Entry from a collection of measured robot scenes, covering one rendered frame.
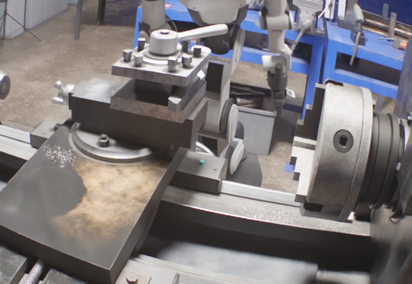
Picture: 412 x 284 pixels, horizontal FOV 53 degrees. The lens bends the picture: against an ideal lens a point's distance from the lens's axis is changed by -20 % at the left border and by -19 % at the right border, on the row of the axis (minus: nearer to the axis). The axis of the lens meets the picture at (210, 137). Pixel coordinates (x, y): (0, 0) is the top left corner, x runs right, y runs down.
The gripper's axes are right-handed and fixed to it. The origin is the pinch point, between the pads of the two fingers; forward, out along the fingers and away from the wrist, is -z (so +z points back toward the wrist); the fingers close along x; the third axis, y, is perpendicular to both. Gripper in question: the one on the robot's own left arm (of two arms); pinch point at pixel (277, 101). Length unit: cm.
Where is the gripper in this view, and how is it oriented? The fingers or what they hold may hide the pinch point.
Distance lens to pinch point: 220.1
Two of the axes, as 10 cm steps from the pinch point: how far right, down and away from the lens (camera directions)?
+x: 0.2, 7.6, -6.5
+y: 10.0, -0.7, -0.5
